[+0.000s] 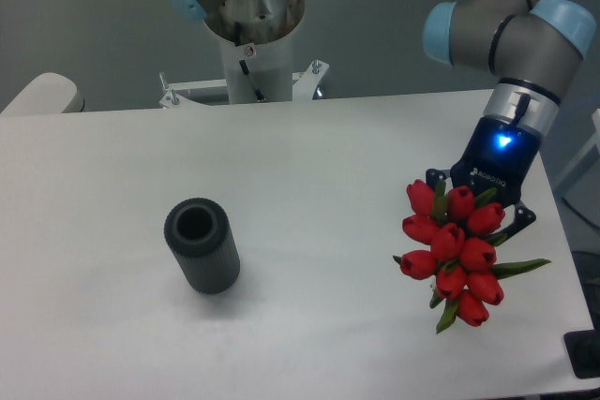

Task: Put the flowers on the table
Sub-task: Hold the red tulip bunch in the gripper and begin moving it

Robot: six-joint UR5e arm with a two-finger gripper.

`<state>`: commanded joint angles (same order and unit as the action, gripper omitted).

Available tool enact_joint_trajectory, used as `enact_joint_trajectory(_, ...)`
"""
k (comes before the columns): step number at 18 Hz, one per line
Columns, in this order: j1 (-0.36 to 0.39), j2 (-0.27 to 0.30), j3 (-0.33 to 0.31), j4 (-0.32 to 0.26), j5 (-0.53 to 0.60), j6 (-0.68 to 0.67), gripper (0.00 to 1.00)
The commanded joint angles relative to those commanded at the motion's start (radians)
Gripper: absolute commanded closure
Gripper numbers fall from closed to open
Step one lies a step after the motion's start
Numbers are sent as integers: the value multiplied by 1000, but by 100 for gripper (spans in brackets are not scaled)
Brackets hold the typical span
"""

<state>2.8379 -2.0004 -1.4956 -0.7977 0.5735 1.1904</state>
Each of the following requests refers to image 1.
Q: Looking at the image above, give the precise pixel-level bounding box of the white rounded chair back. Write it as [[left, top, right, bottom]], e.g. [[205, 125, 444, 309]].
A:
[[1, 72, 85, 117]]

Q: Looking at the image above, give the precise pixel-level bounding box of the dark grey ribbed vase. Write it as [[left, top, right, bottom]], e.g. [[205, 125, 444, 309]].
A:
[[163, 198, 241, 295]]

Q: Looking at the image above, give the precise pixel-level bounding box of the black cable on pedestal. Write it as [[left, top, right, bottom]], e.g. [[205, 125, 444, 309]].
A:
[[238, 59, 266, 104]]

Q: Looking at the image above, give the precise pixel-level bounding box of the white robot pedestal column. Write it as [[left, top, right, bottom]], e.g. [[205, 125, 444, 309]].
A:
[[206, 0, 305, 87]]

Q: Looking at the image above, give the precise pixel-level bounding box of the white pedestal base plate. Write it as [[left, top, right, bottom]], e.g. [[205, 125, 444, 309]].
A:
[[159, 59, 330, 109]]

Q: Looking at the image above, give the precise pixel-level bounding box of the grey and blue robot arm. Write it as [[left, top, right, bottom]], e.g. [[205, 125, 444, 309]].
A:
[[168, 0, 596, 238]]

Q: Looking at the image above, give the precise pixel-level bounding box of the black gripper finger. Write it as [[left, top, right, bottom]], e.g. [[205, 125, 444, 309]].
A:
[[425, 168, 453, 194], [499, 201, 536, 237]]

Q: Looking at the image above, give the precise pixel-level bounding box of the black device at table corner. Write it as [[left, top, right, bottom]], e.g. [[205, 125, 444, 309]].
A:
[[563, 330, 599, 379]]

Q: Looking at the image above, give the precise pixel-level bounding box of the red tulip bouquet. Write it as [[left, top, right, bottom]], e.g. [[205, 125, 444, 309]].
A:
[[394, 179, 550, 333]]

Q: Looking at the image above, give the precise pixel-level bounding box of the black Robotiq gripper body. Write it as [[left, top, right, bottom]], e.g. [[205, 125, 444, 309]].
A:
[[449, 77, 562, 207]]

